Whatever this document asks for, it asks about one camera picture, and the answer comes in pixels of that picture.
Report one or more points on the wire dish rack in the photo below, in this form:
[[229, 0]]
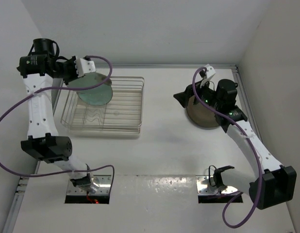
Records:
[[121, 117]]

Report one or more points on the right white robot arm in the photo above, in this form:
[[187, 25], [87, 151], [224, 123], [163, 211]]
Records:
[[271, 179]]

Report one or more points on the metal base plate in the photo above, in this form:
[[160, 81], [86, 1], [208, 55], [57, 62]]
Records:
[[205, 189], [102, 184]]

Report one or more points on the aluminium frame rail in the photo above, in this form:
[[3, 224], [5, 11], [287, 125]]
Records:
[[244, 99]]

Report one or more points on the brown speckled plate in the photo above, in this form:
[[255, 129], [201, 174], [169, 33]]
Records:
[[200, 115]]

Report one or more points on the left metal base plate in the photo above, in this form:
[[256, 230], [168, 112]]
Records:
[[102, 184]]

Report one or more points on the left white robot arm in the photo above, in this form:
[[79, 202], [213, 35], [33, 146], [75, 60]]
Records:
[[38, 69]]

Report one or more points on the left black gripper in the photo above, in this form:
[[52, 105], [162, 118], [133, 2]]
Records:
[[72, 61]]

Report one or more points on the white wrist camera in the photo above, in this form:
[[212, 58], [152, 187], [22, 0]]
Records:
[[84, 67], [207, 73]]

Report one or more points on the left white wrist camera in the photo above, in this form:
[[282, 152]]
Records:
[[84, 67]]

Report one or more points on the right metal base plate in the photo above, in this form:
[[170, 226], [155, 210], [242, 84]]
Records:
[[205, 189]]

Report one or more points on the teal flower plate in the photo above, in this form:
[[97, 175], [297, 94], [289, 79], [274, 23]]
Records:
[[91, 79], [98, 96]]

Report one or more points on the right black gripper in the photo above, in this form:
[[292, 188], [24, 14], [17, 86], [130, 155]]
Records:
[[183, 97]]

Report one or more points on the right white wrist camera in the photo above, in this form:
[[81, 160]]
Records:
[[207, 73]]

